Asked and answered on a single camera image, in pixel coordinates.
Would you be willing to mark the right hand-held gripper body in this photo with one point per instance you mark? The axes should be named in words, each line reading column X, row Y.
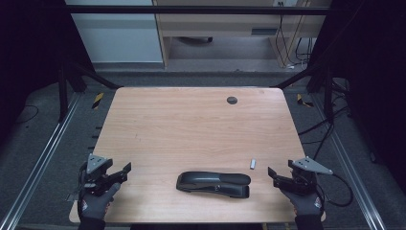
column 308, row 166

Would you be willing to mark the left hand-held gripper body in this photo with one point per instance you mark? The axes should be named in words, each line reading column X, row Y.
column 95, row 163

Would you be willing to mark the small white staple strip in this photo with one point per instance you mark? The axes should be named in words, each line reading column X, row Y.
column 253, row 164

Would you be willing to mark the black stapler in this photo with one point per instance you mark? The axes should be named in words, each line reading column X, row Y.
column 210, row 183

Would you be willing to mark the person's right hand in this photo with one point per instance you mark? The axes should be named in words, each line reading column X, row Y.
column 306, row 206

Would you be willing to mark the grey tape piece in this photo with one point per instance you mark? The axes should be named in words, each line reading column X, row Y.
column 71, row 197

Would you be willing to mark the yellow black striped tape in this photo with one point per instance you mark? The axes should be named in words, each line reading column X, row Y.
column 98, row 100
column 301, row 100

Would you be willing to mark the dark round table grommet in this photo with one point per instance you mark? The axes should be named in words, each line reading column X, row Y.
column 232, row 100

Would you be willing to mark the dark curtain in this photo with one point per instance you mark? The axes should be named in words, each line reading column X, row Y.
column 373, row 80
column 28, row 48

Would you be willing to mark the white cabinet panel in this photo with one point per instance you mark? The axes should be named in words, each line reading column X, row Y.
column 118, row 38

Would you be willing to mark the light wooden desk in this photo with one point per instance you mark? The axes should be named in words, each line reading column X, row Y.
column 217, row 24

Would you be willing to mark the aluminium floor rail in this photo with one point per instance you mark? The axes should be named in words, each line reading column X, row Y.
column 41, row 159
column 351, row 166

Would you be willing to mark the black metal frame stand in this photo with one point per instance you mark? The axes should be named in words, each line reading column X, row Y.
column 63, row 92
column 328, row 92

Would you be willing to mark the black horizontal frame bar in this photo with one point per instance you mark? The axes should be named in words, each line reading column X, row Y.
column 191, row 10

